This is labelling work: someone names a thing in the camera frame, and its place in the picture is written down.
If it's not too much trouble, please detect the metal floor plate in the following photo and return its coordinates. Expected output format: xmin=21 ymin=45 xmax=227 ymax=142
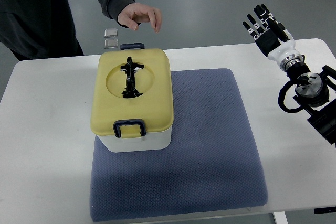
xmin=104 ymin=38 xmax=118 ymax=49
xmin=104 ymin=28 xmax=118 ymax=38

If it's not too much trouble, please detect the upper metal floor plate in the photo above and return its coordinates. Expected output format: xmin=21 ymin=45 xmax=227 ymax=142
xmin=104 ymin=28 xmax=118 ymax=38

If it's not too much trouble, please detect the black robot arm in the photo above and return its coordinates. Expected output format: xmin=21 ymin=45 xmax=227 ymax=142
xmin=278 ymin=54 xmax=335 ymax=145

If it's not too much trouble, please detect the person's bare hand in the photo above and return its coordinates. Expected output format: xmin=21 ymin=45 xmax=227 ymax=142
xmin=117 ymin=3 xmax=163 ymax=33

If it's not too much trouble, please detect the lower metal floor plate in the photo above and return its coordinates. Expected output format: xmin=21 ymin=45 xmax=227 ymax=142
xmin=104 ymin=38 xmax=118 ymax=49

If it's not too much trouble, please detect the white table leg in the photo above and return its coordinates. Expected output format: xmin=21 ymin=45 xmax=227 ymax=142
xmin=273 ymin=211 xmax=288 ymax=224

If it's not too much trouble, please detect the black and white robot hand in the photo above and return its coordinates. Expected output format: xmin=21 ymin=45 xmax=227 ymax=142
xmin=243 ymin=4 xmax=303 ymax=71

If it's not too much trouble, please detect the person in dark sweater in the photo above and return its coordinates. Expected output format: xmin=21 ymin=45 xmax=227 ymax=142
xmin=0 ymin=0 xmax=136 ymax=61

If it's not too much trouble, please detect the white storage box base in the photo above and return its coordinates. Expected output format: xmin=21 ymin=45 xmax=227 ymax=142
xmin=98 ymin=125 xmax=172 ymax=153

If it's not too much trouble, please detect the blue-grey cushion mat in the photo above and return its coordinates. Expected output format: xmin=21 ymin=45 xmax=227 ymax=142
xmin=90 ymin=69 xmax=268 ymax=222

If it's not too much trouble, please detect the black table control panel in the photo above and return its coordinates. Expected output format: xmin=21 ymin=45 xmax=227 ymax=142
xmin=314 ymin=207 xmax=336 ymax=214

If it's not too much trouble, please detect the yellow box lid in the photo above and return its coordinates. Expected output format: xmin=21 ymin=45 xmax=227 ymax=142
xmin=90 ymin=48 xmax=174 ymax=138

